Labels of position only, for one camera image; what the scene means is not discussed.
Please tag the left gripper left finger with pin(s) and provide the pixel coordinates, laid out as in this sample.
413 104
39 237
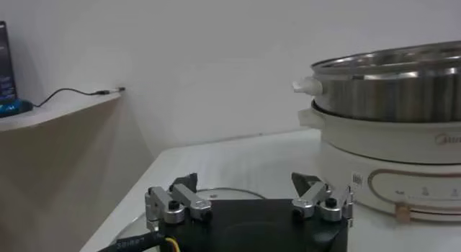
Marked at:
180 197

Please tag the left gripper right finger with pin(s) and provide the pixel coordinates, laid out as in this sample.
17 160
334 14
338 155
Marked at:
313 197

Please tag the white electric cooker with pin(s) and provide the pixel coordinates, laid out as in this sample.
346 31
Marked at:
360 145

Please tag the white side desk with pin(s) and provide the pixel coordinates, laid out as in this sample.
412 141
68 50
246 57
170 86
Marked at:
54 111

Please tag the blue computer mouse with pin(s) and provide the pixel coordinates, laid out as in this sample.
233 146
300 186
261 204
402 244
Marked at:
14 107

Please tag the dark laptop screen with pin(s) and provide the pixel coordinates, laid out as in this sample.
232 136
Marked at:
6 66

